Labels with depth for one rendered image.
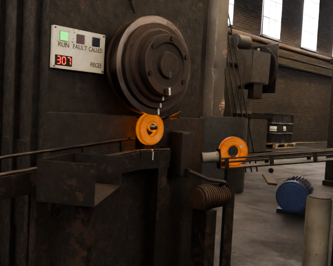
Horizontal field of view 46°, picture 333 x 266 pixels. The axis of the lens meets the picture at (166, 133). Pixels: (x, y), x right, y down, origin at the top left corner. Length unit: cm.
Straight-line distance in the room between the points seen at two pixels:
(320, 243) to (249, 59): 795
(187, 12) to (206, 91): 411
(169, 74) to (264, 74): 826
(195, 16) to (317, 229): 132
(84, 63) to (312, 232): 135
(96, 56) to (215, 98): 440
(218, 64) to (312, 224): 440
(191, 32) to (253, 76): 750
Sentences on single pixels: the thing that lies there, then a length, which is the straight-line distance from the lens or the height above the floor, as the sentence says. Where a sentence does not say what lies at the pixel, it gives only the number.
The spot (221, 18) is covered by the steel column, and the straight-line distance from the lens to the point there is 633.
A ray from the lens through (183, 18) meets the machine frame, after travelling 227.
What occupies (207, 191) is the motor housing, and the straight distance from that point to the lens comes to 199.
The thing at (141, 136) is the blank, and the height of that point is 77.
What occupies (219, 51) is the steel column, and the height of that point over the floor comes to 187.
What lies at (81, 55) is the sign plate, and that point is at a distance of 182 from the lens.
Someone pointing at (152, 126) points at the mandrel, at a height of 82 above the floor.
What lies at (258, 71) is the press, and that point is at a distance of 986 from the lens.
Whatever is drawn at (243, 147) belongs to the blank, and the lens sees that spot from 212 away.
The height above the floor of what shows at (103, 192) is 60.
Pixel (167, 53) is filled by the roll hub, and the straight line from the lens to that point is 182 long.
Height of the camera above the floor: 90
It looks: 3 degrees down
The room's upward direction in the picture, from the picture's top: 3 degrees clockwise
